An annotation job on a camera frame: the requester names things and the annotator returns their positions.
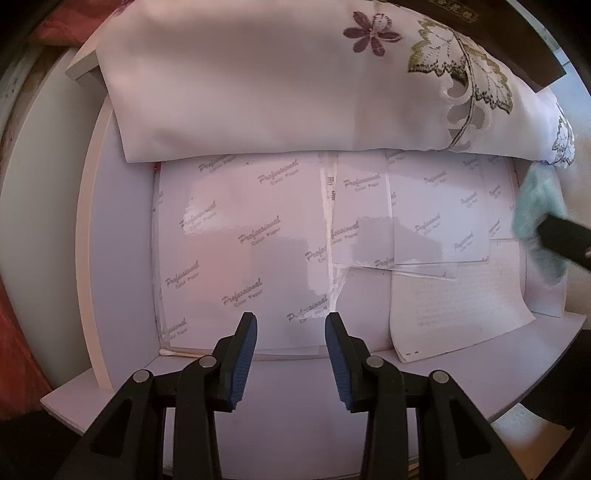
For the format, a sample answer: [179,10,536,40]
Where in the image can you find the printed white paper sheets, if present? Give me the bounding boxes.
[150,150,536,365]

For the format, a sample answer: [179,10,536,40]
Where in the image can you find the white bedside nightstand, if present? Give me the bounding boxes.
[39,46,591,480]

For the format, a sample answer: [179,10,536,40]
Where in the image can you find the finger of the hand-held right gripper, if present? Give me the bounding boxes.
[538,215,591,271]

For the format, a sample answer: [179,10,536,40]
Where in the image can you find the white bed frame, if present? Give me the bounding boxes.
[0,46,93,398]

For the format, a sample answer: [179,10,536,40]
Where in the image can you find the red blanket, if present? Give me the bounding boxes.
[0,0,130,421]

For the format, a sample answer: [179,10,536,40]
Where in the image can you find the white embroidered cloth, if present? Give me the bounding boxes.
[99,0,578,167]

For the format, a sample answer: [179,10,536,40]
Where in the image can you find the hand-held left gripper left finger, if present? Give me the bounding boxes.
[51,311,258,480]

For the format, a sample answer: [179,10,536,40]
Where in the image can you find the teal cloth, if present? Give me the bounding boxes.
[513,164,570,287]

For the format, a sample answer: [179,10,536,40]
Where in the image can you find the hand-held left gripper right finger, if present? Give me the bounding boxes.
[324,312,527,480]

